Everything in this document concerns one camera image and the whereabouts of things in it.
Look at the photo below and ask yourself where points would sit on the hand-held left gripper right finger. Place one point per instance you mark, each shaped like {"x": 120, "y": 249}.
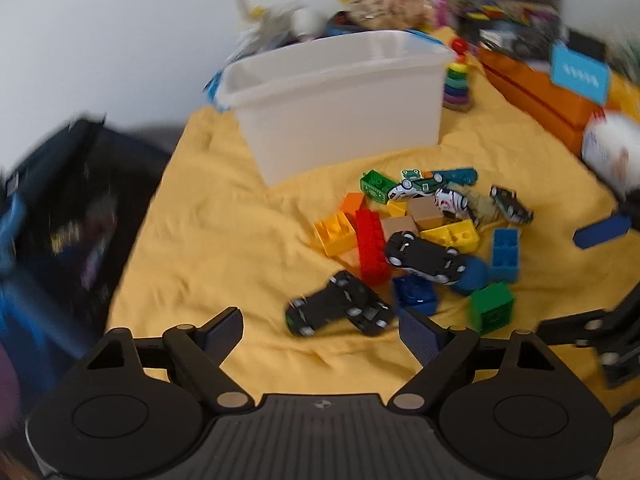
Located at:
{"x": 417, "y": 337}

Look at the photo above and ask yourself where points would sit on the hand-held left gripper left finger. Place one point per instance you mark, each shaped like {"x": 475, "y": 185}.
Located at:
{"x": 222, "y": 335}

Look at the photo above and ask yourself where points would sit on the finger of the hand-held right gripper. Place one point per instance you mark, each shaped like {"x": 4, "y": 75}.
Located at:
{"x": 600, "y": 231}
{"x": 585, "y": 327}

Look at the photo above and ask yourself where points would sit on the black toy car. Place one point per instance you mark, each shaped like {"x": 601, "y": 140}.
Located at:
{"x": 425, "y": 257}
{"x": 335, "y": 305}

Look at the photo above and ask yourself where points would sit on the tan toy vehicle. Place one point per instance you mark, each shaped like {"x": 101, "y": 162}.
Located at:
{"x": 484, "y": 207}

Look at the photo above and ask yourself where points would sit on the amber yellow toy brick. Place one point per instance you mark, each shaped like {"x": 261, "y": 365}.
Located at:
{"x": 336, "y": 232}

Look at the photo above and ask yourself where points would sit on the frog print toy block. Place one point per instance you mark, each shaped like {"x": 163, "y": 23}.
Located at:
{"x": 411, "y": 175}

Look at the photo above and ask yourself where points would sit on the white plastic bin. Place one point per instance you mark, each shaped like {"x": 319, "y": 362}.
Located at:
{"x": 340, "y": 110}

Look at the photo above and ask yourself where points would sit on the dark blue toy brick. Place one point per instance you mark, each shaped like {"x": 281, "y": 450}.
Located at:
{"x": 415, "y": 295}

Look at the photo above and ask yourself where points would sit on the green toy brick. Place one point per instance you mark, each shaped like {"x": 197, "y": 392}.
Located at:
{"x": 492, "y": 309}

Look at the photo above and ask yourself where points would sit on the white printed package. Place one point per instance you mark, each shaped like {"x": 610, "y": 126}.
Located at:
{"x": 612, "y": 150}

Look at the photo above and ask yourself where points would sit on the blue toy disc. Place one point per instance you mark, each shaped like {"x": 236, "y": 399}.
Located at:
{"x": 472, "y": 275}

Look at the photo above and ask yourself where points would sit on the dark green toy car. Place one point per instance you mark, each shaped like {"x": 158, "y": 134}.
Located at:
{"x": 511, "y": 205}

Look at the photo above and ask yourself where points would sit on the light blue toy brick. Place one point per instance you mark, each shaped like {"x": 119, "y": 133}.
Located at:
{"x": 505, "y": 255}

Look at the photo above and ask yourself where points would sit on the long red toy brick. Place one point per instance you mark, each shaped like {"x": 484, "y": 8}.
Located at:
{"x": 372, "y": 247}

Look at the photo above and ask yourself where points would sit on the brown toy block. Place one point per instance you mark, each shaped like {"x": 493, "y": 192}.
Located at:
{"x": 397, "y": 225}
{"x": 426, "y": 212}

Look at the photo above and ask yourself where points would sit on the yellow cloth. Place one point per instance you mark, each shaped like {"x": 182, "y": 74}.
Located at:
{"x": 210, "y": 210}

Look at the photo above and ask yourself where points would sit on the white red toy car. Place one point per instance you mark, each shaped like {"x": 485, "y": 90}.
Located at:
{"x": 451, "y": 201}

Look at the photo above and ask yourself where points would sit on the white green toy car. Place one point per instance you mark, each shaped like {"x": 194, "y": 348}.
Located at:
{"x": 415, "y": 189}

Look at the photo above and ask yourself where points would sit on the orange toy brick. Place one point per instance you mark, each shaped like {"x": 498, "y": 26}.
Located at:
{"x": 352, "y": 203}

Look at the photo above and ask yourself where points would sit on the teal toy vehicle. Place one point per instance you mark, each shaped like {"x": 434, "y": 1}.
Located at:
{"x": 457, "y": 176}

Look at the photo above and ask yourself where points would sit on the orange box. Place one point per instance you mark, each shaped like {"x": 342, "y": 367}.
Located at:
{"x": 535, "y": 90}

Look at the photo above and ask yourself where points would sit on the green toy cart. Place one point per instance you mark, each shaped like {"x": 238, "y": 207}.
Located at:
{"x": 377, "y": 186}

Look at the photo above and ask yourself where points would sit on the light blue cardboard box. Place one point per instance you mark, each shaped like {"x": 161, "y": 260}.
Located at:
{"x": 580, "y": 74}

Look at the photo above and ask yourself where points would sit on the box of colourful toys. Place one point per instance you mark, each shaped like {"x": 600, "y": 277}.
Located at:
{"x": 500, "y": 0}

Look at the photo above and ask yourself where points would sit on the white plush toy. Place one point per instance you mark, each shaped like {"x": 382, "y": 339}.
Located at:
{"x": 270, "y": 25}

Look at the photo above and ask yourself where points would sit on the bag of wooden pieces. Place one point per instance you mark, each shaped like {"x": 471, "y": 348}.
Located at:
{"x": 382, "y": 5}

